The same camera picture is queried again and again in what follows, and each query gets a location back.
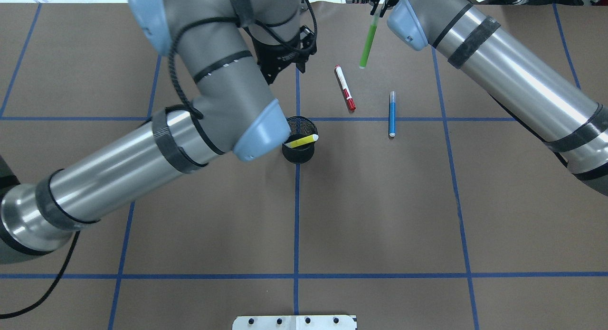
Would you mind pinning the green highlighter pen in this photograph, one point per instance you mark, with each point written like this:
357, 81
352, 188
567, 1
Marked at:
369, 41

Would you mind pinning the yellow highlighter pen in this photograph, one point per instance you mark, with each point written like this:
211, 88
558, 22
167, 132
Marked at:
304, 141

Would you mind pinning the red white marker pen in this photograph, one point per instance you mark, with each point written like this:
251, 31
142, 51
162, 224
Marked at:
346, 93

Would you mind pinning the blue marker pen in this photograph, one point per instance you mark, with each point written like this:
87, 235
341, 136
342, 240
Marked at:
392, 130

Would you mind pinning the black mesh pen cup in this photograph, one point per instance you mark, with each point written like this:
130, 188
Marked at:
300, 127

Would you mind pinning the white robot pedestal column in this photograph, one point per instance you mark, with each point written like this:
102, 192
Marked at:
296, 322

